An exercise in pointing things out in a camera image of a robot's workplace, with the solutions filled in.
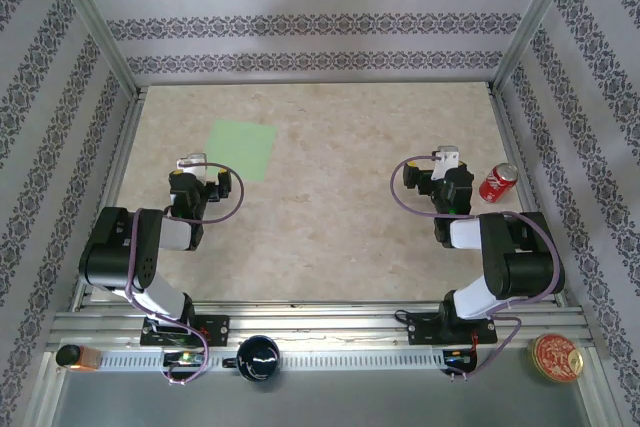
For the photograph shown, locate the light green paper sheet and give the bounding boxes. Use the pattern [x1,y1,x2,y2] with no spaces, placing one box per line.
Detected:
[204,119,279,182]

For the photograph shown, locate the red soda can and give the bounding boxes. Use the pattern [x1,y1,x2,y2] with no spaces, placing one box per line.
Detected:
[478,162,520,204]

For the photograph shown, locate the small circuit board with light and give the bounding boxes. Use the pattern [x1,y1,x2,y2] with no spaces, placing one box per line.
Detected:
[443,348,477,367]
[162,350,205,367]

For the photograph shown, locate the dark blue glossy mug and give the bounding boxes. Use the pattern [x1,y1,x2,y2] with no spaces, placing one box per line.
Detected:
[222,334,281,382]

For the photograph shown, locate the orange bottle with black cap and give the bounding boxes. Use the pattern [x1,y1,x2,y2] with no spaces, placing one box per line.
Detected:
[54,344,104,373]

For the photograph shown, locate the red and gold round tin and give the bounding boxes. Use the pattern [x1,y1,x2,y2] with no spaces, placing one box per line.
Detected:
[525,332,585,384]

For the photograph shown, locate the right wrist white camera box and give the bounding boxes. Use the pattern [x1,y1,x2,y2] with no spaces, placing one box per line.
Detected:
[432,145,462,181]

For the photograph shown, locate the aluminium side rail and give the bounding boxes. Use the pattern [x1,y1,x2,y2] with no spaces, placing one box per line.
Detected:
[69,86,147,312]
[485,82,571,308]

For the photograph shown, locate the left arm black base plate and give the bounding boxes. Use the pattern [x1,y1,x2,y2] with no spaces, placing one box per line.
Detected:
[139,315,230,348]

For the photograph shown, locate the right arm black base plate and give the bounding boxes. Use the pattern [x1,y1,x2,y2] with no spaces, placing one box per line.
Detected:
[407,311,498,347]

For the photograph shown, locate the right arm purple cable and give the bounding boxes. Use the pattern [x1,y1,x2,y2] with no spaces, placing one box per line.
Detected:
[391,154,561,382]

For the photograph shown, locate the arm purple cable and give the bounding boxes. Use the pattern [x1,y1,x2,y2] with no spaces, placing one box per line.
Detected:
[123,161,245,387]
[391,154,561,382]

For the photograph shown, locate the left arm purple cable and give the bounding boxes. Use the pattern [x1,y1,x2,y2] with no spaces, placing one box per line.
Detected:
[123,161,245,387]

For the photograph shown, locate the aluminium frame post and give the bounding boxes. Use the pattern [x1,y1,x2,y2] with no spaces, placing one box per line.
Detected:
[491,0,585,96]
[42,0,142,98]

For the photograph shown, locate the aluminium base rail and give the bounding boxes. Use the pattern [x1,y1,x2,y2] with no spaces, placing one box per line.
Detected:
[47,300,596,351]

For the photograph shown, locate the white slotted cable duct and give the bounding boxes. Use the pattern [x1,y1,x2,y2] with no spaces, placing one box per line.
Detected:
[97,349,449,371]

